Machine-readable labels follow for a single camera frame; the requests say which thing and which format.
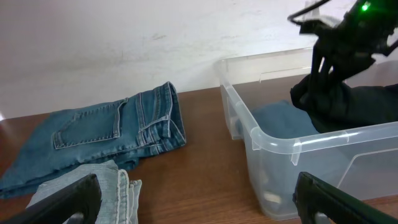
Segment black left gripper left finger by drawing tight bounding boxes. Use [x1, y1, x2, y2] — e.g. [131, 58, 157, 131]
[2, 174, 101, 224]

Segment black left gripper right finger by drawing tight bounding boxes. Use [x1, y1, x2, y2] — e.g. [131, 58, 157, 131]
[292, 172, 397, 224]

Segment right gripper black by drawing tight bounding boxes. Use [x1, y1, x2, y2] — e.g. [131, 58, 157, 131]
[300, 9, 392, 88]

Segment light grey jeans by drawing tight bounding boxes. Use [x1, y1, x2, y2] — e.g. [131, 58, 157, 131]
[28, 160, 142, 224]

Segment black garment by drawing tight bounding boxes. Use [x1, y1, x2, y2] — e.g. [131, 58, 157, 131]
[290, 75, 397, 133]

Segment dark blue jeans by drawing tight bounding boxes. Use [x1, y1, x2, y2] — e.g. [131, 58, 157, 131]
[1, 82, 187, 198]

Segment blue denim garment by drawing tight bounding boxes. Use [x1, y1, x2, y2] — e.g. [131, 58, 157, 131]
[251, 100, 318, 139]

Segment clear plastic storage container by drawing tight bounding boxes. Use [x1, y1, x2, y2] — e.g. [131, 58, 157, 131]
[216, 48, 397, 220]

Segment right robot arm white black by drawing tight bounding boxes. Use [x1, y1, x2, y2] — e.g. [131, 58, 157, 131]
[288, 0, 397, 91]

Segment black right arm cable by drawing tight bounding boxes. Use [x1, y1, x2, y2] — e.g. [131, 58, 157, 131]
[287, 0, 332, 26]

